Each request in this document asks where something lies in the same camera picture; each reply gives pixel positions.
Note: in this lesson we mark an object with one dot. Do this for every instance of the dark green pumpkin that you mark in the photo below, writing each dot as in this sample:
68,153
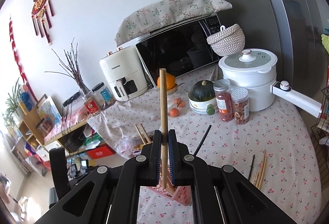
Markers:
203,91

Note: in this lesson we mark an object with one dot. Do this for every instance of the wooden chopstick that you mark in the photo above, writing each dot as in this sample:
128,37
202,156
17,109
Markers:
145,132
163,110
140,132
262,164
256,177

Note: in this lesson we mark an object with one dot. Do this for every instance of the clear jar of dried slices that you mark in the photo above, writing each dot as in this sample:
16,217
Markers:
240,108

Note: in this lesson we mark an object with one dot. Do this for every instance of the red hanging wall ornament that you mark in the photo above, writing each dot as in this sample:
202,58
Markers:
41,5

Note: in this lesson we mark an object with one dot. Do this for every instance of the black power strip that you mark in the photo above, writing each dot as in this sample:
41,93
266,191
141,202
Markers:
70,98

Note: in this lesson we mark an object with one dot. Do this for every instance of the pink cloth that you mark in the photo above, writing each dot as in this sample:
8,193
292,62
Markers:
81,116

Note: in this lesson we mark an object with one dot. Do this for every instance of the potted green plant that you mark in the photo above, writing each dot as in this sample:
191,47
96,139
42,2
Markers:
14,103

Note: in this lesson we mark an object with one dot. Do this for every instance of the blue label jar with black lid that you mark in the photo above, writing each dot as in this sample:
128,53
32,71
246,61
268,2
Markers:
105,95

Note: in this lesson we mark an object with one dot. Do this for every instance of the black microwave oven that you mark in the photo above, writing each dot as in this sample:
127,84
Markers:
177,46

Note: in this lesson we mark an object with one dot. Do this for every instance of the wooden shelf unit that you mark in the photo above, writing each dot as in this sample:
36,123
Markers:
33,134

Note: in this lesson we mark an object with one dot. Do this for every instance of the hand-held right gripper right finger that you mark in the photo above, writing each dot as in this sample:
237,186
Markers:
173,157

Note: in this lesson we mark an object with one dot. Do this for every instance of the black chopstick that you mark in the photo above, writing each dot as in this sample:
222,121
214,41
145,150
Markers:
203,140
251,170

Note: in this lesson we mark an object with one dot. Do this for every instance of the cream air fryer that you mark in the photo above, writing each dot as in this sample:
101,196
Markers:
120,69

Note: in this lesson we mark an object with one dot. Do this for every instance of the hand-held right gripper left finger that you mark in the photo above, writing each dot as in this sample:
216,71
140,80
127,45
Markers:
158,157

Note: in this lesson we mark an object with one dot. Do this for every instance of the grey refrigerator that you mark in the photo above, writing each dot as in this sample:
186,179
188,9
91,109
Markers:
282,21

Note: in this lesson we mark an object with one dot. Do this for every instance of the green and white bag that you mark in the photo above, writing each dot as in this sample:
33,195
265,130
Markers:
91,140

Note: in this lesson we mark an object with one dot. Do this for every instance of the colourful picture board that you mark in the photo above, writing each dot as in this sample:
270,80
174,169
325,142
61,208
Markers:
50,110

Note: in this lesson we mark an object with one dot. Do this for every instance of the clear jar of red dried fruit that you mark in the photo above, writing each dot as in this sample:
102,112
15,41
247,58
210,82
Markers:
223,105

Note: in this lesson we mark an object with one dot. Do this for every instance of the clear plastic bag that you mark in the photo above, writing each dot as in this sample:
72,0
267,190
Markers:
128,146

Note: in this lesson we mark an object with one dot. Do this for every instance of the large orange with stem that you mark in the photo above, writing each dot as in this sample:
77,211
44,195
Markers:
171,82

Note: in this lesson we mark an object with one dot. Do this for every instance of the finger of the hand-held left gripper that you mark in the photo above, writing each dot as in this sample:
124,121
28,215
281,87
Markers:
59,175

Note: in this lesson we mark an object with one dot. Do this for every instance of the red box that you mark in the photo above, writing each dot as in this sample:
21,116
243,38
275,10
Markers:
100,153

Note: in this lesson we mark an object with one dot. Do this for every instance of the cherry print cloth cover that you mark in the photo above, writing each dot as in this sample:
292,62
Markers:
120,118

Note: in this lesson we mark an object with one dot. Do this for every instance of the white bowl with dark squash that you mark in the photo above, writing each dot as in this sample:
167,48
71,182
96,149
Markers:
199,105

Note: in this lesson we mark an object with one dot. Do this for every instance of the dried branches in vase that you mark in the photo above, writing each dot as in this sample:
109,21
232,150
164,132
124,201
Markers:
74,72

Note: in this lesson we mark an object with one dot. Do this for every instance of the napa cabbage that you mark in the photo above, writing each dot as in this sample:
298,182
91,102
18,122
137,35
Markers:
326,44

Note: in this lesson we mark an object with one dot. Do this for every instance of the woven lidded basket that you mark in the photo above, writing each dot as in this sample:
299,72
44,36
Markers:
228,41

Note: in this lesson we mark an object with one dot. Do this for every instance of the floral cloth cover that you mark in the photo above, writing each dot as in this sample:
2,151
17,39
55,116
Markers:
167,13

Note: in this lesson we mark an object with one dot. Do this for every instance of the red label jar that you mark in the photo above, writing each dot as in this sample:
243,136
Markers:
92,105

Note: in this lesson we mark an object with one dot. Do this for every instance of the pink perforated plastic basket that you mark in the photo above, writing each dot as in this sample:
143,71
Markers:
180,195

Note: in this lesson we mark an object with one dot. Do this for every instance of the glass jar with wooden lid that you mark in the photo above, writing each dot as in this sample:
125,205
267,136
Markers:
180,95

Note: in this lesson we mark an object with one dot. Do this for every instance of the cherry print tablecloth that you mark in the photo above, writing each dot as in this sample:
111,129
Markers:
244,141

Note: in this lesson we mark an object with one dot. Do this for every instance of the white electric cooking pot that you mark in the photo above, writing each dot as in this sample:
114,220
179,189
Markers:
252,80

